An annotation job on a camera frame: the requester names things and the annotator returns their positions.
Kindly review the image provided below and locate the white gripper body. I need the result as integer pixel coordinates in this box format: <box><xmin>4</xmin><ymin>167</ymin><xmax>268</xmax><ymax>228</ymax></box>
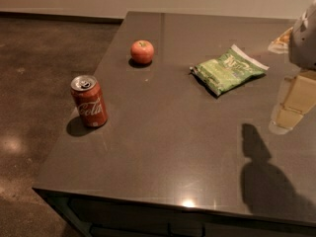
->
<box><xmin>288</xmin><ymin>0</ymin><xmax>316</xmax><ymax>70</ymax></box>

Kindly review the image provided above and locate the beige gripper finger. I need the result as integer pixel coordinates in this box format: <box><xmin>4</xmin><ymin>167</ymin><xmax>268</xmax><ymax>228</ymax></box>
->
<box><xmin>269</xmin><ymin>70</ymin><xmax>316</xmax><ymax>135</ymax></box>

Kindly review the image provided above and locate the red apple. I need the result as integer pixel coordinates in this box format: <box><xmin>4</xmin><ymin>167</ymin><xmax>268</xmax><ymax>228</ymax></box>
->
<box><xmin>130</xmin><ymin>39</ymin><xmax>154</xmax><ymax>64</ymax></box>

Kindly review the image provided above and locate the red coke can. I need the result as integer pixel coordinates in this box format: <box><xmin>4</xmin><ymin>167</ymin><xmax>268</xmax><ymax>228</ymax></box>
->
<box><xmin>70</xmin><ymin>75</ymin><xmax>108</xmax><ymax>127</ymax></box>

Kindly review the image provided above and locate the orange snack bag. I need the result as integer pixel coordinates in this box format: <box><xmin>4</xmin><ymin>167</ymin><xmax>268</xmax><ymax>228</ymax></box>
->
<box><xmin>268</xmin><ymin>28</ymin><xmax>292</xmax><ymax>54</ymax></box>

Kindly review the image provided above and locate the green chip bag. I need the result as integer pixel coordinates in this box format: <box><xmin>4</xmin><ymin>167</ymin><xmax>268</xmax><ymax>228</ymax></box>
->
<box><xmin>190</xmin><ymin>44</ymin><xmax>269</xmax><ymax>96</ymax></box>

